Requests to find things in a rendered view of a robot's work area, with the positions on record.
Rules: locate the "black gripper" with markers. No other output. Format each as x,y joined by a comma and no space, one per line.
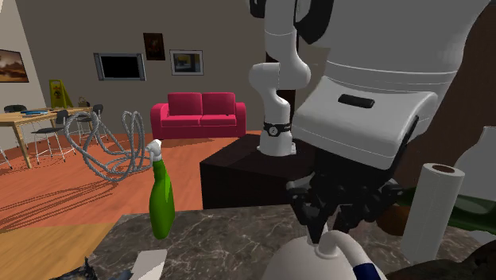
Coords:
348,174

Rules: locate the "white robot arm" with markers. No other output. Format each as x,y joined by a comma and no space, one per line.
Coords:
372,58

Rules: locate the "white teapot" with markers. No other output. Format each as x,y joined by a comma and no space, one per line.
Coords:
294,260

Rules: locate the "white paper towel roll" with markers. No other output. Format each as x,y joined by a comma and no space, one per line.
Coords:
426,217

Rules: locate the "dark robot stand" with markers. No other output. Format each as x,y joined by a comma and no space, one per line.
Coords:
240,178

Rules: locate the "dark brown lump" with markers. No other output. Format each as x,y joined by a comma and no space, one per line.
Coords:
457,267

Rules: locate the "red sofa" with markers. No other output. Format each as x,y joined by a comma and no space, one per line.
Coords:
197,120

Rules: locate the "green spray bottle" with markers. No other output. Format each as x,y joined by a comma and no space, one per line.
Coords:
161,201

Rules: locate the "white flat card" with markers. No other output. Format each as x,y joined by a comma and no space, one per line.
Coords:
149,263

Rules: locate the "dark ragged object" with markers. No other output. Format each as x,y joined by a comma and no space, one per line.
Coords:
79,273

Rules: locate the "yellow floor sign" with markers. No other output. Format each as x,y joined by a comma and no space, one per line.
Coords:
58,95

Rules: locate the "wooden dining table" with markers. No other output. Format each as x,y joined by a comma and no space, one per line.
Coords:
15,119

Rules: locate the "yellow framed wall picture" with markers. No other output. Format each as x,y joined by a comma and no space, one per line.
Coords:
186,62

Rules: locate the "dark portrait wall picture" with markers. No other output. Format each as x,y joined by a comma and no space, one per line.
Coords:
154,46

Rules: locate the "black wall television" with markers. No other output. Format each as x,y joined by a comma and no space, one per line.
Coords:
119,66

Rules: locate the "brown landscape wall picture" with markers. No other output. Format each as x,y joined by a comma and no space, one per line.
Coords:
11,66

